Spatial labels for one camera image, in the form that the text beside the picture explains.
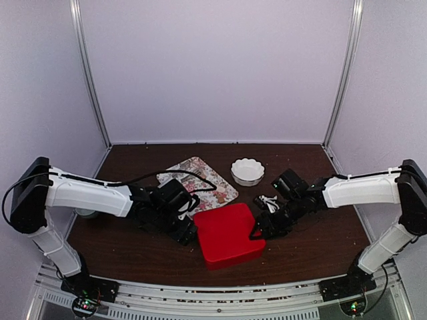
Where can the red tin box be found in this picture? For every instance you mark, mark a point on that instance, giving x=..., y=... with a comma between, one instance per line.
x=225, y=262

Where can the right aluminium frame post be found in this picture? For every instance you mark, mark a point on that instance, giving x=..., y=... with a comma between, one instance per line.
x=351, y=48

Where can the left aluminium frame post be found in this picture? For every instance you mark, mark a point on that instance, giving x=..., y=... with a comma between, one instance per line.
x=88, y=75

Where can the aluminium frame post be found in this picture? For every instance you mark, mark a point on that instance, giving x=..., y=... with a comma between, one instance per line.
x=351, y=48
x=88, y=75

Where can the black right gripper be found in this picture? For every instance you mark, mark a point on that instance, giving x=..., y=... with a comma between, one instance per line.
x=261, y=220

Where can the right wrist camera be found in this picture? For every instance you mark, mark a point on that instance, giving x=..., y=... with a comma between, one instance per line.
x=265, y=203

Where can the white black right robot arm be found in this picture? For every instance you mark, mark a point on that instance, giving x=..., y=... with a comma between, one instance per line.
x=403, y=186

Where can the floral rectangular tray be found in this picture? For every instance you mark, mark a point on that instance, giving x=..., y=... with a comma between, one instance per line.
x=208, y=199

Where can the red tin lid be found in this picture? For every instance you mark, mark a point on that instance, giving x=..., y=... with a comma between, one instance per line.
x=224, y=231

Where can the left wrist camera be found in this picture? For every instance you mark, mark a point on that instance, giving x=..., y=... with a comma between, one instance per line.
x=188, y=209

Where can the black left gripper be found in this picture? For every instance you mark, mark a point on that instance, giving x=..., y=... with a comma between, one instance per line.
x=183, y=235

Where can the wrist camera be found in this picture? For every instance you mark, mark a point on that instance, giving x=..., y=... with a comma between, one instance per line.
x=265, y=203
x=188, y=209

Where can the front aluminium rail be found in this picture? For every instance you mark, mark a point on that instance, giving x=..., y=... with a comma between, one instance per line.
x=298, y=300

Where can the pale green ceramic bowl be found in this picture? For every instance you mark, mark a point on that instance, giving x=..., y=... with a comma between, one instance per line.
x=86, y=213

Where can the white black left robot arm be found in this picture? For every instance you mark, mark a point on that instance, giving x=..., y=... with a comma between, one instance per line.
x=43, y=186

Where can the white scalloped ceramic dish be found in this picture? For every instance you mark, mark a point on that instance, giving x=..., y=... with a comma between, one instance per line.
x=247, y=172

